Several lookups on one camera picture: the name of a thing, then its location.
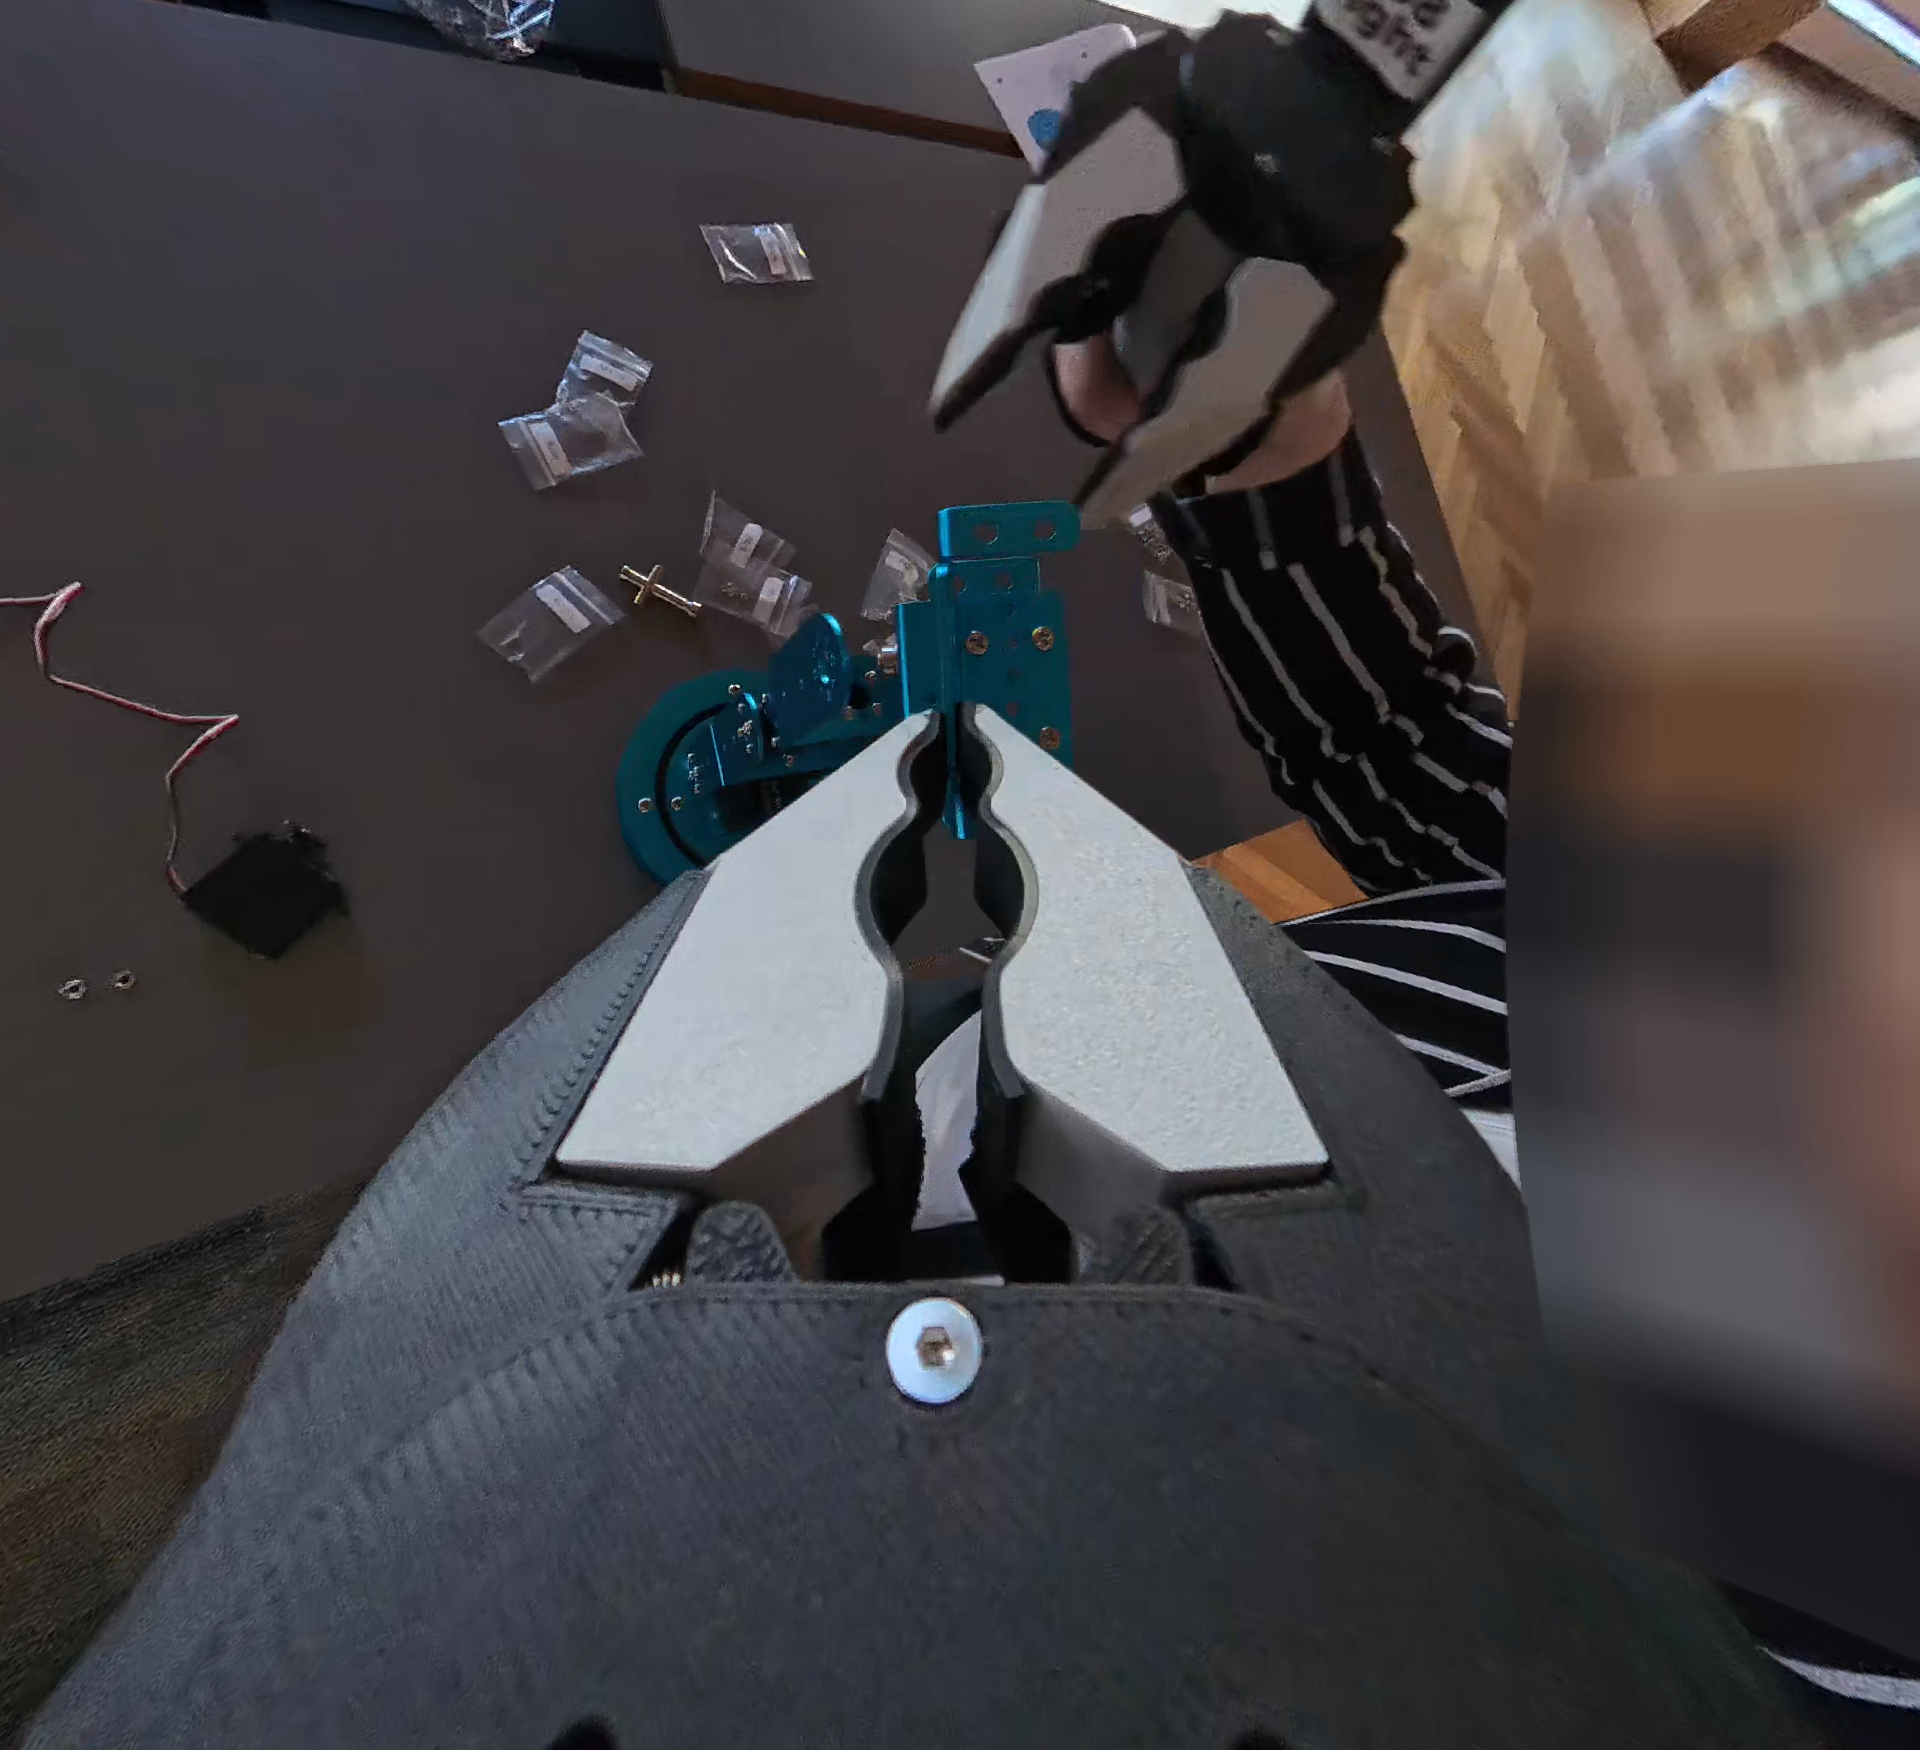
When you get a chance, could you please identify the person's white shirt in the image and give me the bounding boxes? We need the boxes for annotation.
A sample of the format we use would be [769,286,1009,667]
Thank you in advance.
[906,1016,1519,1235]

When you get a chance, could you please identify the blue metal toy robot arm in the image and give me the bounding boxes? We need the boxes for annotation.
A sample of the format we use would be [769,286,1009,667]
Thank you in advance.
[616,503,1086,890]

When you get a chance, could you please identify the printed instruction sheet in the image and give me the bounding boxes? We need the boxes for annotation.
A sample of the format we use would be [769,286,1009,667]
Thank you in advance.
[973,21,1142,175]

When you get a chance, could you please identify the person's right forearm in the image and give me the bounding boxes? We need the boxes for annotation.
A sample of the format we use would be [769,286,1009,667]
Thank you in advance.
[1147,429,1510,896]

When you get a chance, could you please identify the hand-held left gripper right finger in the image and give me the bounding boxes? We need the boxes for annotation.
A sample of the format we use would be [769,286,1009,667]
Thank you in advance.
[957,704,1333,1280]

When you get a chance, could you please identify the scattered clear plastic parts bags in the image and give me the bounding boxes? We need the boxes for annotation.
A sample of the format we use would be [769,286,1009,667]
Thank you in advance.
[477,219,1203,684]

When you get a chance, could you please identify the dark desk with wooden edge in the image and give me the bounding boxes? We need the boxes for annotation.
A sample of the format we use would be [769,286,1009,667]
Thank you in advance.
[0,0,1487,1309]

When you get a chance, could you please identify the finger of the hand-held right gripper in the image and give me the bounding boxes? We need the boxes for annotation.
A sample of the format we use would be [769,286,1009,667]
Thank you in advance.
[925,104,1197,434]
[1069,223,1340,527]

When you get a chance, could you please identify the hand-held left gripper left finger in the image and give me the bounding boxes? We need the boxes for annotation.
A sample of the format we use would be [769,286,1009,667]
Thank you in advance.
[557,711,942,1280]

